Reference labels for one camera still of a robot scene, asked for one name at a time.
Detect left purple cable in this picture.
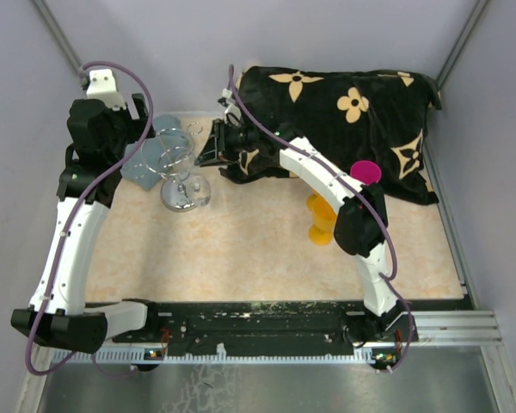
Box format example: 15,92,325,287
25,59,156,379

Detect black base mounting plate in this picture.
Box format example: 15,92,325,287
113,301,405,357

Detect clear wine glass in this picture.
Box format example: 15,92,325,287
185,154,212,207

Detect grey blue folded jeans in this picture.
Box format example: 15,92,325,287
120,114,194,191

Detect magenta plastic wine glass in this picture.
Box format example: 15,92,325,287
349,160,382,185

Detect aluminium front rail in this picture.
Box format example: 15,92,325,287
37,302,501,371

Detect purple cable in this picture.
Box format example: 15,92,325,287
226,64,415,373
25,59,156,379

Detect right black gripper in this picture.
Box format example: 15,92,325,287
193,120,257,170

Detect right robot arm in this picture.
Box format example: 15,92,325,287
196,119,416,343

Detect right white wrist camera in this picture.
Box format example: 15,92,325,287
218,88,241,117

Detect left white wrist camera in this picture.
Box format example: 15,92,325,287
86,69,126,111

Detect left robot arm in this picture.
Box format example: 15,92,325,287
10,94,162,354

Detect yellow plastic wine glass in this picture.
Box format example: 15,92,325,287
308,204,337,246
306,194,328,212

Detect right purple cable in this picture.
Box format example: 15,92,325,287
226,64,415,373

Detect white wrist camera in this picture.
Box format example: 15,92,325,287
86,69,126,111
218,88,241,117

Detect black floral plush pillow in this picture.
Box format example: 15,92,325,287
236,66,442,206

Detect chrome wire wine glass rack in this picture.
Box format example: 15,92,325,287
160,133,197,213

